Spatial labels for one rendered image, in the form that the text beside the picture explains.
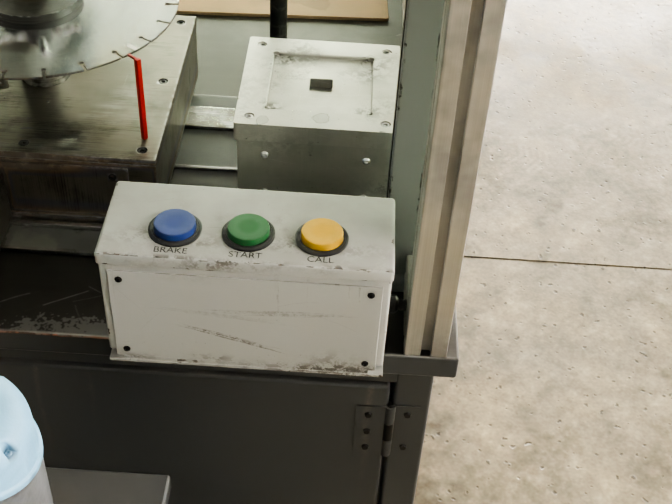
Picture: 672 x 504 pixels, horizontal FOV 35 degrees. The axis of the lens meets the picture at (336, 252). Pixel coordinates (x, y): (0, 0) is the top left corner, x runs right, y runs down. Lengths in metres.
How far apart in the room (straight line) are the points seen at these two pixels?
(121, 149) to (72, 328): 0.21
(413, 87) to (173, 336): 0.34
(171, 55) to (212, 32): 0.26
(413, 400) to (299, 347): 0.19
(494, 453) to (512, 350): 0.27
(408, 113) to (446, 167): 0.11
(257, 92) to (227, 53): 0.37
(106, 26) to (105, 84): 0.11
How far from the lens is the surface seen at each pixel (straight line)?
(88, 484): 1.02
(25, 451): 0.79
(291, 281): 1.00
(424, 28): 0.99
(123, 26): 1.23
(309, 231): 1.00
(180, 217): 1.02
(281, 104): 1.19
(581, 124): 2.84
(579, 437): 2.06
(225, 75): 1.51
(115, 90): 1.30
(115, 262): 1.01
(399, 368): 1.13
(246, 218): 1.02
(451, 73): 0.89
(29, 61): 1.18
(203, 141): 1.37
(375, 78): 1.23
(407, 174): 1.09
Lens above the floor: 1.56
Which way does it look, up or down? 42 degrees down
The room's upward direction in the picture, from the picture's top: 4 degrees clockwise
